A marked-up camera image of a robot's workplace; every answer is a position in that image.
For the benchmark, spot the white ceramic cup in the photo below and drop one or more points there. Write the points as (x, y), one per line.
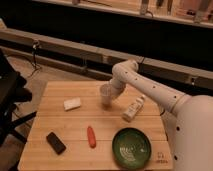
(106, 95)

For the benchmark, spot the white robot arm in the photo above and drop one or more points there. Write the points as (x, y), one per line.
(193, 148)

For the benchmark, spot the green ceramic bowl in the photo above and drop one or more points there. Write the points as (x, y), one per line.
(131, 149)

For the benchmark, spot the white sponge block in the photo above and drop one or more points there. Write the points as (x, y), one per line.
(72, 103)

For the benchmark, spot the white plastic bottle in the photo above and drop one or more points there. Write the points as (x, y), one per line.
(133, 108)

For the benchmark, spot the wooden table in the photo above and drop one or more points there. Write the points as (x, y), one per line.
(73, 131)

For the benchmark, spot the orange carrot toy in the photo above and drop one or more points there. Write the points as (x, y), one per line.
(91, 137)

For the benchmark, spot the black rectangular block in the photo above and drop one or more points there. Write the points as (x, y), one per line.
(57, 145)

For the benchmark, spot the black office chair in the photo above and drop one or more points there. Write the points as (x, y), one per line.
(12, 90)

